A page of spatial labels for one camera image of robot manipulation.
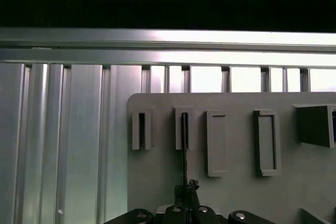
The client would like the blue RAM stick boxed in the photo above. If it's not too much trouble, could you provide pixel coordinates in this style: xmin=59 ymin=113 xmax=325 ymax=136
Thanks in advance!
xmin=181 ymin=113 xmax=190 ymax=204

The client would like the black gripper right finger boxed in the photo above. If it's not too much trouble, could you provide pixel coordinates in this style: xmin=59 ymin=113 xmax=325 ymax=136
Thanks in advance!
xmin=187 ymin=179 xmax=279 ymax=224

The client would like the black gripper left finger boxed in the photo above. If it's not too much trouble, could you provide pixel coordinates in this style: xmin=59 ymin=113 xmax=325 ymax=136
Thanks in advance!
xmin=104 ymin=182 xmax=188 ymax=224

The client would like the grey parts rack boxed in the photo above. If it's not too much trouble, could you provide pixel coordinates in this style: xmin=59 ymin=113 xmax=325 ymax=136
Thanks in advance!
xmin=128 ymin=92 xmax=336 ymax=224

